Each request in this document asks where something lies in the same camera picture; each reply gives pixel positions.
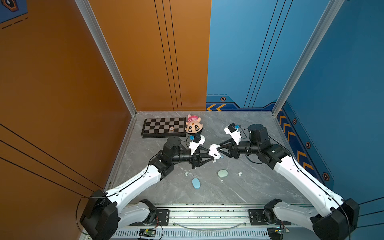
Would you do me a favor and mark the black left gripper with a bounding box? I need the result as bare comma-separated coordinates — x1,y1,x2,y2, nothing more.
170,146,214,170

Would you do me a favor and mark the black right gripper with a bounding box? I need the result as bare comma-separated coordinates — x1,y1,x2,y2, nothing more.
216,137,260,160

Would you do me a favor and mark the white earbud charging case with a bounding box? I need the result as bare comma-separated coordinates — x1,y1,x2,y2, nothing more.
209,144,222,160

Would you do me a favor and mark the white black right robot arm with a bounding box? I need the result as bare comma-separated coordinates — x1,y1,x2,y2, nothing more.
217,124,360,240

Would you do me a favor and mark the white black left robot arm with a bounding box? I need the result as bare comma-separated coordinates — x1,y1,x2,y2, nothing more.
79,137,221,240

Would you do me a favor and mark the mint green charging case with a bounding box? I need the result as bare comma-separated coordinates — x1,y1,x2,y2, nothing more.
218,170,228,178

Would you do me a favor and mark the light blue charging case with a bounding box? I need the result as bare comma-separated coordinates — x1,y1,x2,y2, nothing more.
192,178,201,189

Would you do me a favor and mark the pink plush doll head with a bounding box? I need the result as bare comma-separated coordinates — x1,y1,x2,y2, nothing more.
185,115,203,135

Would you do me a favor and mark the black folding chess board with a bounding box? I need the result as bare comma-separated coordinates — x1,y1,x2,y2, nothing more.
141,118,186,139

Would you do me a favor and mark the green circuit board left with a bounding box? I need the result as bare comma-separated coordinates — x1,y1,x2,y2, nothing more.
138,229,157,239

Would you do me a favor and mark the green circuit board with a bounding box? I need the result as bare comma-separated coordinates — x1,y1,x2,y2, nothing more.
138,229,157,239
272,227,290,235

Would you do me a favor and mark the green circuit board right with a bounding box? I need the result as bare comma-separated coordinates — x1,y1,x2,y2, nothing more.
272,227,290,235

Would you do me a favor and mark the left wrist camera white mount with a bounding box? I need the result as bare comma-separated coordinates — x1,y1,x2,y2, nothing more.
189,134,206,155

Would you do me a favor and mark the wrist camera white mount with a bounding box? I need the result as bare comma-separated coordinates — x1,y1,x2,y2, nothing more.
224,123,242,146
189,134,206,155

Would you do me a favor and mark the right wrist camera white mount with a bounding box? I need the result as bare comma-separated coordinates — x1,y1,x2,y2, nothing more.
224,123,242,146

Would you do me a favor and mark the aluminium corner post right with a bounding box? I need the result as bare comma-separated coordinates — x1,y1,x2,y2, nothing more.
272,0,345,117

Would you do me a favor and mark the aluminium corner post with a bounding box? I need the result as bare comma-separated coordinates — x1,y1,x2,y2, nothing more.
272,0,345,117
75,0,137,117

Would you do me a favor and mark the aluminium corner post left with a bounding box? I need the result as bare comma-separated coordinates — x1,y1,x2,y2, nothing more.
75,0,137,117

